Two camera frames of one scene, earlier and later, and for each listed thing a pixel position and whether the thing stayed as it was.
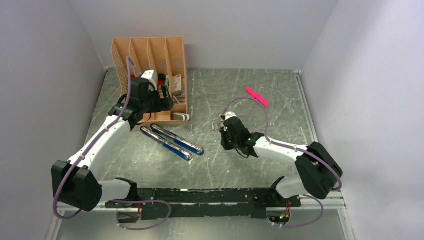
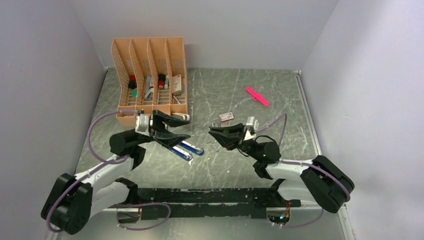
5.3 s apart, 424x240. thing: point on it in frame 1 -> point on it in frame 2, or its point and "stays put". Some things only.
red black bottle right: [161, 78] stays put
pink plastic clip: [258, 96] stays put
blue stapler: [178, 141] stays put
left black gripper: [163, 104] -> [157, 128]
